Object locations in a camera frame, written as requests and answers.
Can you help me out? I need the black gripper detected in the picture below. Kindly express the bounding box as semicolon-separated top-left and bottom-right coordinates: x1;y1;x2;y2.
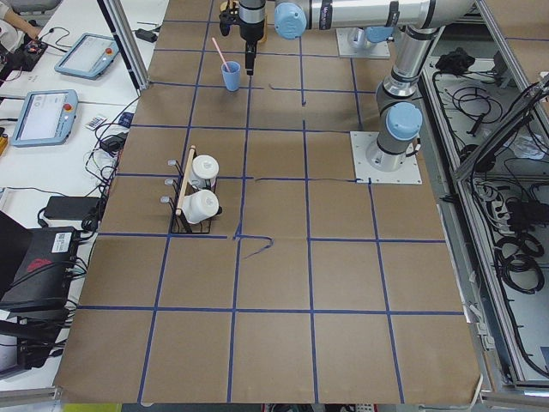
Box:
238;0;264;76

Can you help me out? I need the pink chopstick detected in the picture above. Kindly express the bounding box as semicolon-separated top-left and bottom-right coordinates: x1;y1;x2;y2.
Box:
211;36;231;73

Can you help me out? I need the light blue cup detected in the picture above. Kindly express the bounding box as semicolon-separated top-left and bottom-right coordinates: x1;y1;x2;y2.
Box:
221;61;241;92

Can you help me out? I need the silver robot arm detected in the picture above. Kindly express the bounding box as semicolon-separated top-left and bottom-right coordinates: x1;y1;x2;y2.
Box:
274;1;472;172
347;26;394;50

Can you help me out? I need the bamboo chopstick holder cup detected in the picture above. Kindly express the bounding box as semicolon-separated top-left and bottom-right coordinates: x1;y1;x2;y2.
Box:
258;15;268;44

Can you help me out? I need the wooden cup tree stand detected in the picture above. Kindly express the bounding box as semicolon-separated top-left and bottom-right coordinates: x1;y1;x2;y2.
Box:
220;0;238;13

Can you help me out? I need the upper white mug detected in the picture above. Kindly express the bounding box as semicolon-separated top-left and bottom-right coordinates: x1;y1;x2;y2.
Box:
189;154;220;190

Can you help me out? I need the white mug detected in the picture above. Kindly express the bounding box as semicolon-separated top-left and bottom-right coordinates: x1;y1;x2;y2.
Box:
183;190;222;224
189;154;220;190

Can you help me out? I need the upper teach pendant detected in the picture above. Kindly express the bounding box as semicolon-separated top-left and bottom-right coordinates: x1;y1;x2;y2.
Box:
54;33;119;79

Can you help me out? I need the teach pendant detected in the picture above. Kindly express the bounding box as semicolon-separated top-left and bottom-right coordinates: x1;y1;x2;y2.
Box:
9;89;78;148
54;33;119;79

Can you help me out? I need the lower white mug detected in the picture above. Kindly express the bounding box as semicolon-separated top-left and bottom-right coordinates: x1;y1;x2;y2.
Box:
183;190;222;224

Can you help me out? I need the small remote control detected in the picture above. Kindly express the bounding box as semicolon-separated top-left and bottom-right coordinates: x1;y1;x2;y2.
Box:
85;114;108;130

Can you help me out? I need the wooden rack rod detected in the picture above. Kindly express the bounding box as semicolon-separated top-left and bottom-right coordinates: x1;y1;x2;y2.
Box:
175;145;196;216

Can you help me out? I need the lower teach pendant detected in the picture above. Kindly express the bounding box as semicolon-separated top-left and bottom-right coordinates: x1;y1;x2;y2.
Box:
9;89;78;148

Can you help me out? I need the black power adapter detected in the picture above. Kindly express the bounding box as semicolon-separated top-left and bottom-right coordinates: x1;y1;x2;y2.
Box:
43;196;100;221

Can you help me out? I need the black computer box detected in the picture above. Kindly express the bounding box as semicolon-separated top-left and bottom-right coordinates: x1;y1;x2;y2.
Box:
1;227;87;313

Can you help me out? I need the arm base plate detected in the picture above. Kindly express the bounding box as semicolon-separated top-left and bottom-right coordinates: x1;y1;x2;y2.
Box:
336;27;394;59
350;131;422;185

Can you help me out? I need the aluminium frame post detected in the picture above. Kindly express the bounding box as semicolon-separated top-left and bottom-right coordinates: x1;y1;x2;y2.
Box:
97;0;149;91

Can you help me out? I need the black wire mug rack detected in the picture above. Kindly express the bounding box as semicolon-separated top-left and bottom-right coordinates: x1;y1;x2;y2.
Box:
160;151;222;234

